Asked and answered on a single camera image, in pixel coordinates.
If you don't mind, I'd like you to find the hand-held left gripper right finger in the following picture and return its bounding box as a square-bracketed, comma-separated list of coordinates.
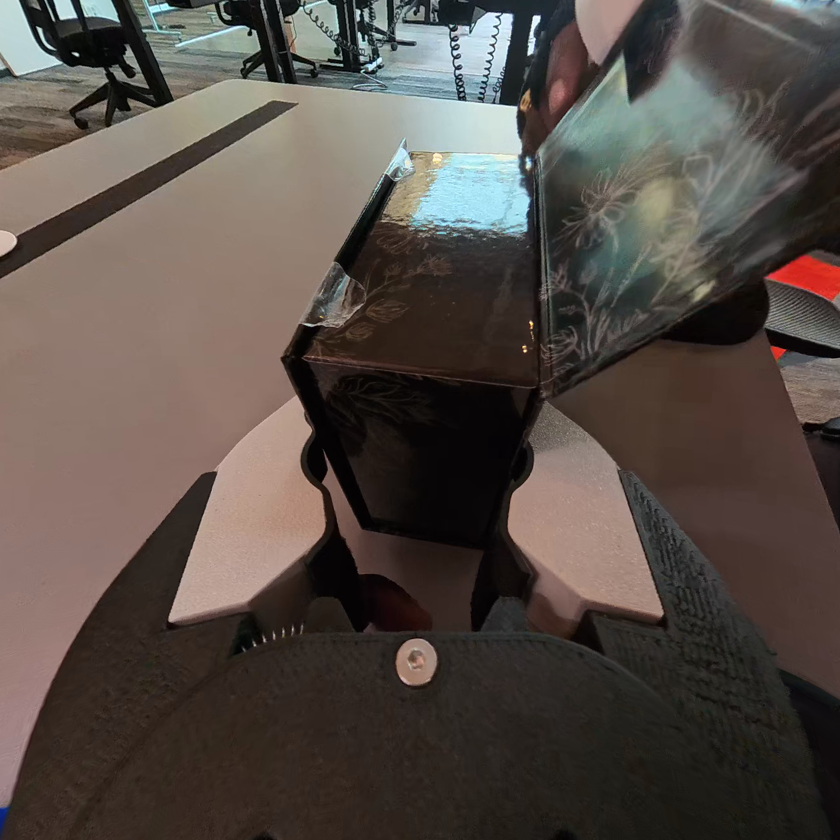
[506, 401, 665, 628]

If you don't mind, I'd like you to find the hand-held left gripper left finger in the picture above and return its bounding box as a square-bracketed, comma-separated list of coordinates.
[168, 398, 345, 627]

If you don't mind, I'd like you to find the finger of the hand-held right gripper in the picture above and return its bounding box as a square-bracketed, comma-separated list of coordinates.
[574, 0, 683, 99]

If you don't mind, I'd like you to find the black glossy cardboard box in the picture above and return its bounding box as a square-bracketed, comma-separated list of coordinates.
[283, 0, 840, 550]

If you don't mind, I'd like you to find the grey desk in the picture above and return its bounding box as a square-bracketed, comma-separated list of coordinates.
[0, 79, 840, 788]

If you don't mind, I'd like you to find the black office chair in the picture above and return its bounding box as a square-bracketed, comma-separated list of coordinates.
[217, 0, 322, 82]
[20, 0, 172, 128]

